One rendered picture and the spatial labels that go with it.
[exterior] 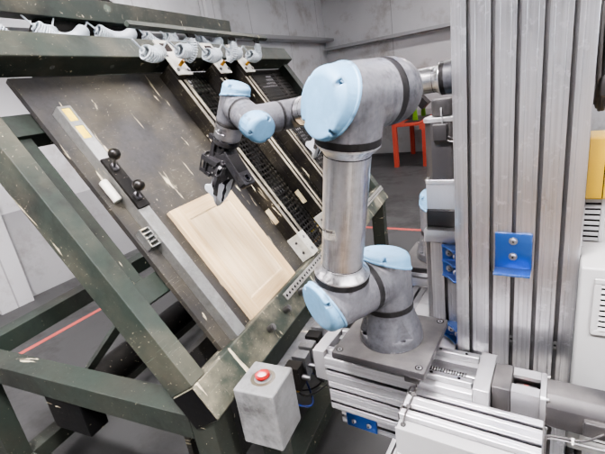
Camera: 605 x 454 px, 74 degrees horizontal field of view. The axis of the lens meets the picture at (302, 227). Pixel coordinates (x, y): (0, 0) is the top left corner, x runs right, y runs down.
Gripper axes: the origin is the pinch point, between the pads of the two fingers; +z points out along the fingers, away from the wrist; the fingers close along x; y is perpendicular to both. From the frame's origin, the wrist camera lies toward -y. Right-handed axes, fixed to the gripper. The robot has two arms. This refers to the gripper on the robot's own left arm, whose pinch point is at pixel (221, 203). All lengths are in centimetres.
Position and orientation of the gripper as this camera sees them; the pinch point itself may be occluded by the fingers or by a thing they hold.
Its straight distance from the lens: 123.9
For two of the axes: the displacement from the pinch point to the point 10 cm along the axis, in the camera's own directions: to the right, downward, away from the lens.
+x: -5.3, 3.4, -7.8
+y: -8.0, -4.9, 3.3
